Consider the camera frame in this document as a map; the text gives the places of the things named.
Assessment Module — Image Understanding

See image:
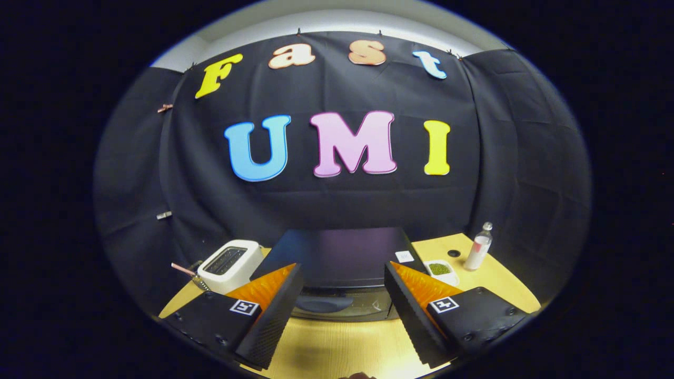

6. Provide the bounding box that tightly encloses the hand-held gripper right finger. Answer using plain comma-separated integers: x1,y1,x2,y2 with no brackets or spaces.
384,261,530,369

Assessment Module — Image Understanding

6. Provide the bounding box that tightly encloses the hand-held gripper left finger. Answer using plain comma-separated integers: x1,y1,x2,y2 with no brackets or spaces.
161,263,304,371

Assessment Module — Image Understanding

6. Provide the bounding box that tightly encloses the black toaster oven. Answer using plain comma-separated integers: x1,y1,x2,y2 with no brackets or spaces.
250,227,428,323

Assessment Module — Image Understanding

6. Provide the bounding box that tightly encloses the white slot toaster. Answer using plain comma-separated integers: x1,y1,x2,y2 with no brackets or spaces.
197,240,264,295

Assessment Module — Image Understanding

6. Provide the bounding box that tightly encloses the divided white bean dish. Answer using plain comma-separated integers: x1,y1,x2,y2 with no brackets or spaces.
423,260,460,287

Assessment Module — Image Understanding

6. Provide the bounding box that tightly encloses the clear plastic bottle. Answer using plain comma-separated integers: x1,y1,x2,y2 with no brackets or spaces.
463,222,494,272

